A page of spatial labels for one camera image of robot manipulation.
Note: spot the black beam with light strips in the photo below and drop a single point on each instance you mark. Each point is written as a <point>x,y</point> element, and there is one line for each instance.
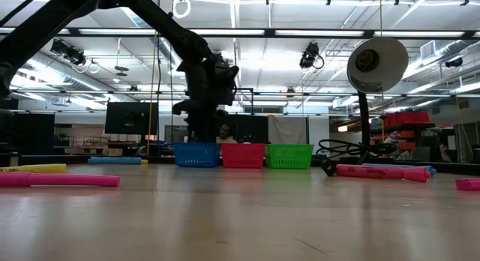
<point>270,32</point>

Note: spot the reddish pink Sharpie marker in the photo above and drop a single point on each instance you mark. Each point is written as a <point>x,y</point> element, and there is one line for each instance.
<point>375,172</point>

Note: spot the red storage bins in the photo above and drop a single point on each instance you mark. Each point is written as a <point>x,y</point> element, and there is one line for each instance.
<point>407,118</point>

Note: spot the light blue marker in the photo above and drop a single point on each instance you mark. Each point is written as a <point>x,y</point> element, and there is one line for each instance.
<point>433,171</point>
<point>114,160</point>

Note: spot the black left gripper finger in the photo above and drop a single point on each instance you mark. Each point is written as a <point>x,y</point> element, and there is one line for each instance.
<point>202,128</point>

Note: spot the black aluminium table frame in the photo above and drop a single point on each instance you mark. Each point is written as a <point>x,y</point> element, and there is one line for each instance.
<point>75,159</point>

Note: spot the black hanging camera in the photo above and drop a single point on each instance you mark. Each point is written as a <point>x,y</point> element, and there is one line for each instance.
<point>453,62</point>
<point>309,54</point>
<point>71,54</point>

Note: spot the rolling rack with small bins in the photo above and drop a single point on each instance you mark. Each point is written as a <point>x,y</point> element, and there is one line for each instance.
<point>407,135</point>

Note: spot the wooden rack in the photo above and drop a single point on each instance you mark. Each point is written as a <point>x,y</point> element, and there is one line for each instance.
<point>92,144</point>

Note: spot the large black display screen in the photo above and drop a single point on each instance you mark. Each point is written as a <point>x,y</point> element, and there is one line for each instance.
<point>131,118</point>

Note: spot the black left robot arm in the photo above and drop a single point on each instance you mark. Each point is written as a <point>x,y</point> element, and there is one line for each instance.
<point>37,32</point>

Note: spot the person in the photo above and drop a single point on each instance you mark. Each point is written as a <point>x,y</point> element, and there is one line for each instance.
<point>227,135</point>

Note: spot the green plastic basket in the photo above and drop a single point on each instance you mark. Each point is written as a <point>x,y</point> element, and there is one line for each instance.
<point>289,156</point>

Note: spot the grey curtain panel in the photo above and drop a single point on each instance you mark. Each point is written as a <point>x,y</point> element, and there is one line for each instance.
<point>287,129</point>

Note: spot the red plastic basket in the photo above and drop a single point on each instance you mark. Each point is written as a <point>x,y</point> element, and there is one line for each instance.
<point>242,156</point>

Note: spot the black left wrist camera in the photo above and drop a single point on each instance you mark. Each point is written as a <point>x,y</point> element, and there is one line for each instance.
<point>225,81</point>

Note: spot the blue plastic basket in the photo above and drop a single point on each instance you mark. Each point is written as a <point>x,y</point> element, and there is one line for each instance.
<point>195,155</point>

